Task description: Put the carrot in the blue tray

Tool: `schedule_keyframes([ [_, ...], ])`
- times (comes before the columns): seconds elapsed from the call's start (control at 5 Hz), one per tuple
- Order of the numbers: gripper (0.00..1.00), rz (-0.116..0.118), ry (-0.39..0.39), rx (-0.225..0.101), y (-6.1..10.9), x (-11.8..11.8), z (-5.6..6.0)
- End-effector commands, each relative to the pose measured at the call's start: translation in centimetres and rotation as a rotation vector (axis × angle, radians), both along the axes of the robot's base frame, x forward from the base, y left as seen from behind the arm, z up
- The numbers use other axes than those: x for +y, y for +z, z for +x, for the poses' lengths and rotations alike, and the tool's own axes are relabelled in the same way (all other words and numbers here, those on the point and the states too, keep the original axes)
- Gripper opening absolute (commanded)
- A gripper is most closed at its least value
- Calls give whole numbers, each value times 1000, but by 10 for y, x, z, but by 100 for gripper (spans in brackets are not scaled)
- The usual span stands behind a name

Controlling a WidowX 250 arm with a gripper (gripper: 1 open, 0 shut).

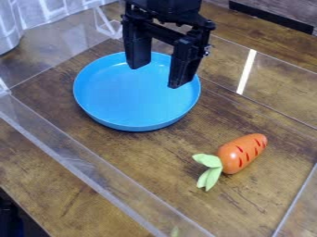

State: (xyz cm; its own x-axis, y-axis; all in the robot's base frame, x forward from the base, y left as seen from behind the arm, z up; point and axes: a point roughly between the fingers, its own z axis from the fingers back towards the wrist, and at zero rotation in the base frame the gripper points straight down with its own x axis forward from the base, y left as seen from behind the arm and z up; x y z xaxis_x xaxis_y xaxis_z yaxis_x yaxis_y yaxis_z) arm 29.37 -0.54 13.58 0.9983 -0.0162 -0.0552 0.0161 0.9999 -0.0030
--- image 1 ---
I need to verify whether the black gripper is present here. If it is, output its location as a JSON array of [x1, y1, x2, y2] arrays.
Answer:
[[121, 0, 215, 89]]

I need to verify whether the orange toy carrot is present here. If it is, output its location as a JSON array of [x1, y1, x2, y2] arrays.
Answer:
[[191, 133, 267, 191]]

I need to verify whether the blue round tray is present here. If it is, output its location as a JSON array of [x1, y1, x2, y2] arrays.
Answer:
[[73, 52, 200, 131]]

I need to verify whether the grey white curtain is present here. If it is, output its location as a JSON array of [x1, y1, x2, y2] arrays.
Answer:
[[0, 0, 116, 56]]

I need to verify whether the clear acrylic enclosure wall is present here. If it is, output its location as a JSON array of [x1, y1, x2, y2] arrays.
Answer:
[[0, 5, 317, 237]]

